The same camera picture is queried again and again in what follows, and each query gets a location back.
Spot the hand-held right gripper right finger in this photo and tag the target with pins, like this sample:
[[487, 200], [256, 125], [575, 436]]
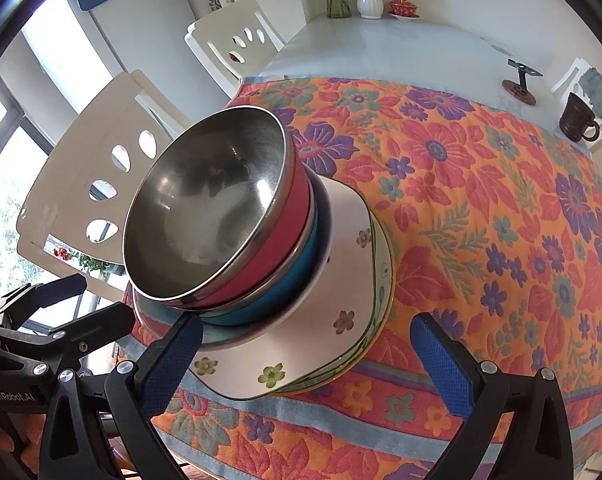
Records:
[[441, 365]]

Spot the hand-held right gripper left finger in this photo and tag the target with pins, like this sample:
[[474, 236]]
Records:
[[173, 365]]

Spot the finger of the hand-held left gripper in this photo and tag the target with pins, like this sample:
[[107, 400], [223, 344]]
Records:
[[96, 330], [46, 297]]

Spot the pink dotted bowl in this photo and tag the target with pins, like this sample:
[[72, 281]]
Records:
[[216, 340]]

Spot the round blue-flower plate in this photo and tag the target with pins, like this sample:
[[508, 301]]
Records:
[[390, 290]]

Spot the white square tree-print plate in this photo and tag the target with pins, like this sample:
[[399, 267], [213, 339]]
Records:
[[341, 280], [382, 260]]

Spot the blue steel bowl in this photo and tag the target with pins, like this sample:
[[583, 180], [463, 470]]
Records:
[[276, 295]]

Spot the red steel bowl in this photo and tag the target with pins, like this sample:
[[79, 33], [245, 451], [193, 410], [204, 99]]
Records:
[[206, 200]]

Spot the dark framed window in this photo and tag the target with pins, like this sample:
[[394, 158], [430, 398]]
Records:
[[11, 175]]

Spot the white chair with holes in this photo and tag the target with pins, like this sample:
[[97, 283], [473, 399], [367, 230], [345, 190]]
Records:
[[216, 35], [81, 160]]

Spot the orange floral quilted mat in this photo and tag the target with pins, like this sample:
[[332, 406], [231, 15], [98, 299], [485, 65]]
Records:
[[481, 210]]

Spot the white refrigerator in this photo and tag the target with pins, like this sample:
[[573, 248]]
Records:
[[141, 40]]

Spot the dark brown mug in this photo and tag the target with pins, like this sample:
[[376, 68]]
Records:
[[573, 117]]

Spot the black phone stand wooden base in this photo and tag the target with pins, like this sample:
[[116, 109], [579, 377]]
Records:
[[518, 87]]

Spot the red teacup with saucer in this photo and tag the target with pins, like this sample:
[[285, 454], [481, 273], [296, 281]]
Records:
[[403, 7]]

